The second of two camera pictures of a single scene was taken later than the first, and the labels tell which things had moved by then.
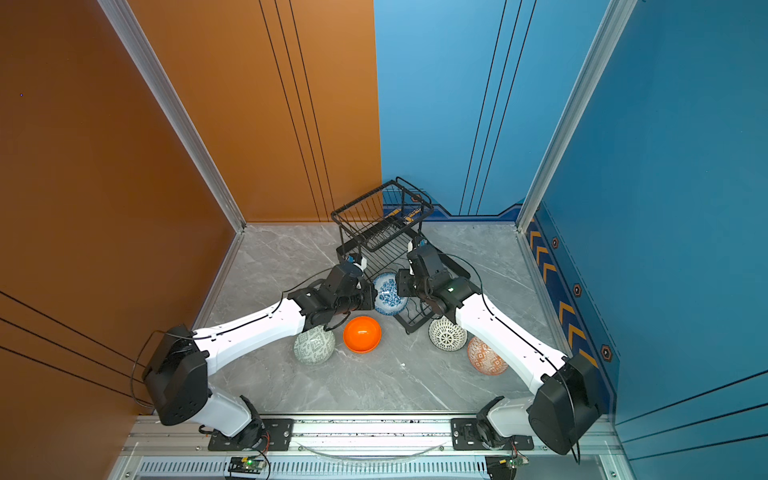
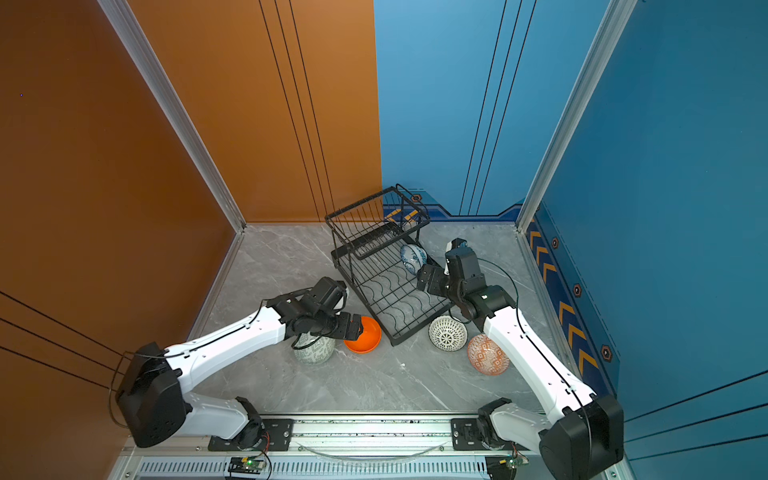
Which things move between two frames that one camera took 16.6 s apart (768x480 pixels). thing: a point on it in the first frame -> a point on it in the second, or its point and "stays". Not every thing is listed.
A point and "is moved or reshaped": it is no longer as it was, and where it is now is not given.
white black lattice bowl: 445,335 stays
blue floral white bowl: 388,301 is moved or reshaped
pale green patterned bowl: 314,346 stays
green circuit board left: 246,465 stays
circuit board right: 515,461 stays
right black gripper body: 409,285 -> 441,284
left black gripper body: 363,299 -> 336,325
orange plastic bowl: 362,334 stays
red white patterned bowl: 484,358 stays
